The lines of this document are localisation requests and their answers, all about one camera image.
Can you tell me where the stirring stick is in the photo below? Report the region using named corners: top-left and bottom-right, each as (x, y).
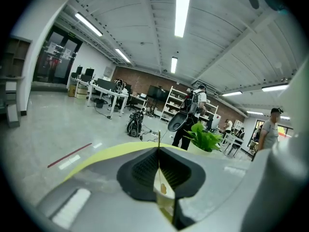
top-left (157, 130), bottom-right (168, 193)

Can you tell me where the black backpack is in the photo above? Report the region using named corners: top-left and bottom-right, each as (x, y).
top-left (130, 109), bottom-right (145, 123)
top-left (126, 116), bottom-right (143, 138)

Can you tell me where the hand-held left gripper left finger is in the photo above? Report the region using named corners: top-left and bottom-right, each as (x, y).
top-left (33, 147), bottom-right (175, 232)

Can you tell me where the long ceiling light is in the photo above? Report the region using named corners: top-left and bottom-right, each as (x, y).
top-left (261, 83), bottom-right (290, 93)
top-left (74, 12), bottom-right (104, 37)
top-left (174, 0), bottom-right (193, 38)
top-left (221, 90), bottom-right (243, 97)
top-left (114, 48), bottom-right (131, 64)
top-left (170, 56), bottom-right (179, 74)

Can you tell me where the green plant in white pot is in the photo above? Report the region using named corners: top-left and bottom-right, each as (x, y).
top-left (183, 121), bottom-right (223, 155)

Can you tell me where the grey cabinet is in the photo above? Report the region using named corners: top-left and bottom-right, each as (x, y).
top-left (0, 36), bottom-right (32, 128)

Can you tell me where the black oval shell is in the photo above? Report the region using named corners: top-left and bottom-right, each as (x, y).
top-left (167, 111), bottom-right (189, 133)

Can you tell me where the glass door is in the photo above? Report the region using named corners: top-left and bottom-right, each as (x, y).
top-left (32, 25), bottom-right (84, 85)

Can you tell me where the white shelf unit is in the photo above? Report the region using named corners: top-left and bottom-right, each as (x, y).
top-left (160, 85), bottom-right (220, 127)

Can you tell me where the black wall screen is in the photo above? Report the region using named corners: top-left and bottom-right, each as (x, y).
top-left (146, 84), bottom-right (170, 103)

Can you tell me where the white desk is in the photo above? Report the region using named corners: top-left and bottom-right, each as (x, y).
top-left (70, 76), bottom-right (97, 99)
top-left (86, 83), bottom-right (129, 120)

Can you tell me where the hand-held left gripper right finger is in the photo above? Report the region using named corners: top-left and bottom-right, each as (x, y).
top-left (159, 147), bottom-right (254, 232)

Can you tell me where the small white table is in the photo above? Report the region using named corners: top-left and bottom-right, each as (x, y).
top-left (220, 131), bottom-right (245, 157)

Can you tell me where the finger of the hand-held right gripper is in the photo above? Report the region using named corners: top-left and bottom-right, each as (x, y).
top-left (251, 57), bottom-right (309, 232)

